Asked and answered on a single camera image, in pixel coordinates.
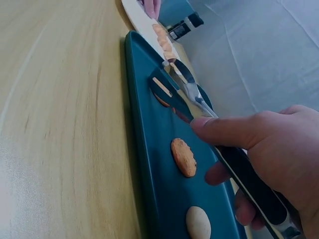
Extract person's right hand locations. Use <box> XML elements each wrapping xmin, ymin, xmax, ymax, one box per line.
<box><xmin>190</xmin><ymin>104</ymin><xmax>319</xmax><ymax>239</ymax></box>

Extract person's left hand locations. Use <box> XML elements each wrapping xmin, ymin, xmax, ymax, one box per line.
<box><xmin>138</xmin><ymin>0</ymin><xmax>161</xmax><ymax>19</ymax></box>

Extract black and steel tongs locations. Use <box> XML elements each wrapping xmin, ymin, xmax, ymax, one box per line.
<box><xmin>148</xmin><ymin>58</ymin><xmax>303</xmax><ymax>239</ymax></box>

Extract white oblong plate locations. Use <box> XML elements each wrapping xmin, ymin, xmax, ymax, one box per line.
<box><xmin>121</xmin><ymin>0</ymin><xmax>185</xmax><ymax>66</ymax></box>

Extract row of orange cookies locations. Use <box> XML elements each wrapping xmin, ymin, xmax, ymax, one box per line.
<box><xmin>152</xmin><ymin>23</ymin><xmax>179</xmax><ymax>60</ymax></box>

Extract black-capped bottle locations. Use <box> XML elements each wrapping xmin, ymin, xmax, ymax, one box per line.
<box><xmin>166</xmin><ymin>12</ymin><xmax>204</xmax><ymax>42</ymax></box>

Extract orange cookie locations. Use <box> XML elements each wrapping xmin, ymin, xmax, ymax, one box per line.
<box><xmin>152</xmin><ymin>89</ymin><xmax>173</xmax><ymax>109</ymax></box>
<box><xmin>170</xmin><ymin>138</ymin><xmax>198</xmax><ymax>178</ymax></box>

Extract teal rectangular tray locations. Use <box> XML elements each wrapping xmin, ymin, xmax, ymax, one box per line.
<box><xmin>124</xmin><ymin>30</ymin><xmax>248</xmax><ymax>239</ymax></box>

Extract beige round cookie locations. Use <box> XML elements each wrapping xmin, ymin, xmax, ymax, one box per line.
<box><xmin>185</xmin><ymin>206</ymin><xmax>212</xmax><ymax>239</ymax></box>

